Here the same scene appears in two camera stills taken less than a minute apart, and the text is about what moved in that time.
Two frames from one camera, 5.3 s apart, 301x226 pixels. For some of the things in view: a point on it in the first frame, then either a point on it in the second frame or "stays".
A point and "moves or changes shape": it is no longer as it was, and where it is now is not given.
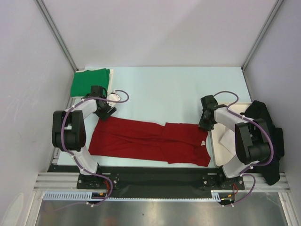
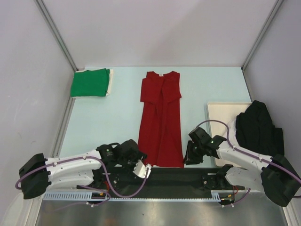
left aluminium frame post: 56,33 stays
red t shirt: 169,142 moves or changes shape
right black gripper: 201,124 -> 190,159
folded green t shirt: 82,81 stays
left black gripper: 105,115 -> 138,155
